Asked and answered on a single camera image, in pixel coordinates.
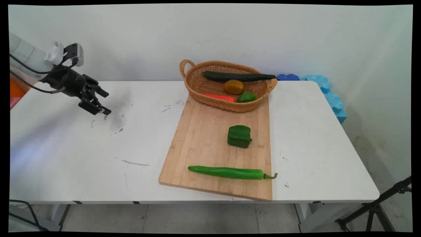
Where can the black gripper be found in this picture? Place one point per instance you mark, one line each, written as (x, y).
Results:
(67, 82)

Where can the dark green cucumber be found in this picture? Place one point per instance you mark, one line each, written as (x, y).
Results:
(236, 77)

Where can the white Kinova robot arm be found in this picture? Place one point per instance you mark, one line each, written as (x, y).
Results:
(24, 54)

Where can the orange box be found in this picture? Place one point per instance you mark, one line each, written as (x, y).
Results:
(16, 89)

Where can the woven wicker basket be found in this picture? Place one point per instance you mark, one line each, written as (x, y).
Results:
(213, 87)

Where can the red orange carrot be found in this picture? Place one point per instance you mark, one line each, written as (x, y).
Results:
(218, 97)

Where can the white table leg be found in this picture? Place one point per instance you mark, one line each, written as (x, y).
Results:
(57, 215)
(315, 217)

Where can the wooden cutting board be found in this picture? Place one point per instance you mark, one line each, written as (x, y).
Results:
(210, 148)

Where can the yellow-brown potato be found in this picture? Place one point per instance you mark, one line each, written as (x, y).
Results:
(234, 87)

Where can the dark green bell pepper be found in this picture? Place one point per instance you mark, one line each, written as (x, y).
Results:
(239, 136)

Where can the small light green pepper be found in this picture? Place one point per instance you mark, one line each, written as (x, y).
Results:
(246, 97)

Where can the long green chili pepper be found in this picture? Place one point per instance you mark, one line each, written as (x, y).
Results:
(227, 172)

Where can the light blue foam piece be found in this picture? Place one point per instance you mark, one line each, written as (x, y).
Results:
(332, 98)

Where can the black tripod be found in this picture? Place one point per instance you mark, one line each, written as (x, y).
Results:
(375, 207)

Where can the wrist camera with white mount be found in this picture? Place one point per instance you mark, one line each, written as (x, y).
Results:
(70, 52)

